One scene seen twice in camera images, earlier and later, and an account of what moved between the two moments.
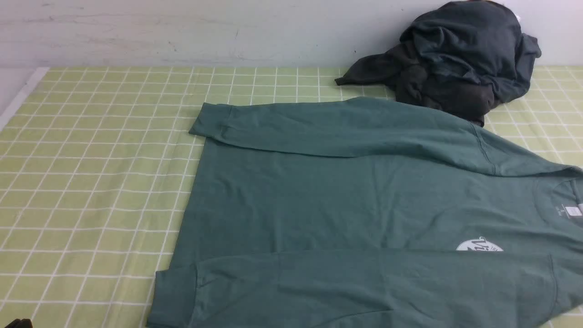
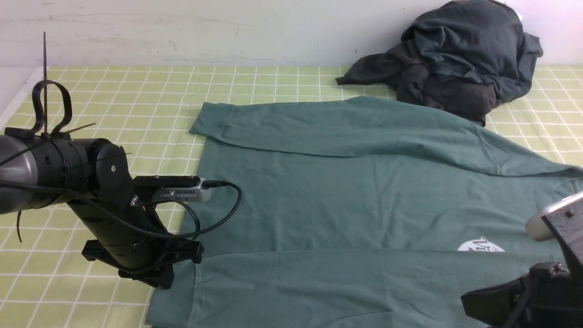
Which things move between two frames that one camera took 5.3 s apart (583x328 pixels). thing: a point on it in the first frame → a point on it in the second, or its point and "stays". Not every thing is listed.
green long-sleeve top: [363, 212] stays
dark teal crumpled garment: [481, 41] stays
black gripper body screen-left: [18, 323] → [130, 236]
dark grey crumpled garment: [410, 81] stays
